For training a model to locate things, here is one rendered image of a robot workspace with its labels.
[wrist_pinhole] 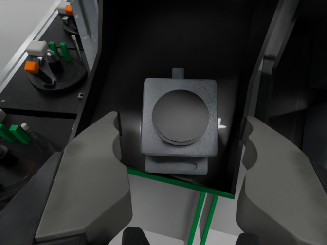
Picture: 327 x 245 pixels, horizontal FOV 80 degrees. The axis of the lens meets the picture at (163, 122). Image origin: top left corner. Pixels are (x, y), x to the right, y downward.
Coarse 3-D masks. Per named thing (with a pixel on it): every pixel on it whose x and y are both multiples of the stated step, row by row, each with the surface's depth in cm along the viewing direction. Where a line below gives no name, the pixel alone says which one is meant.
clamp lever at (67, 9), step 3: (66, 6) 54; (69, 6) 54; (66, 9) 54; (69, 9) 54; (66, 12) 55; (69, 12) 54; (72, 12) 55; (69, 15) 56; (72, 15) 55; (72, 18) 57; (75, 24) 60
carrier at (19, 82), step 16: (32, 48) 56; (48, 48) 59; (64, 48) 50; (48, 64) 48; (64, 64) 53; (80, 64) 53; (16, 80) 51; (32, 80) 49; (64, 80) 49; (80, 80) 50; (0, 96) 48; (16, 96) 48; (32, 96) 48; (48, 96) 49; (64, 96) 49; (16, 112) 47; (32, 112) 47; (48, 112) 46; (64, 112) 46
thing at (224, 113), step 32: (128, 0) 20; (160, 0) 20; (192, 0) 20; (224, 0) 19; (256, 0) 19; (128, 32) 19; (160, 32) 19; (192, 32) 19; (224, 32) 19; (256, 32) 17; (96, 64) 16; (128, 64) 18; (160, 64) 18; (192, 64) 18; (224, 64) 18; (256, 64) 15; (96, 96) 17; (128, 96) 18; (224, 96) 18; (128, 128) 17; (224, 128) 17; (128, 160) 17; (224, 160) 17; (224, 192) 14
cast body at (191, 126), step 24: (144, 96) 12; (168, 96) 10; (192, 96) 10; (216, 96) 11; (144, 120) 11; (168, 120) 10; (192, 120) 10; (216, 120) 11; (144, 144) 11; (168, 144) 11; (192, 144) 11; (216, 144) 11; (168, 168) 14; (192, 168) 14
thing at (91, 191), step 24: (120, 120) 12; (72, 144) 9; (96, 144) 9; (72, 168) 8; (96, 168) 8; (120, 168) 8; (72, 192) 6; (96, 192) 7; (120, 192) 7; (48, 216) 6; (72, 216) 6; (96, 216) 6; (120, 216) 7; (96, 240) 6
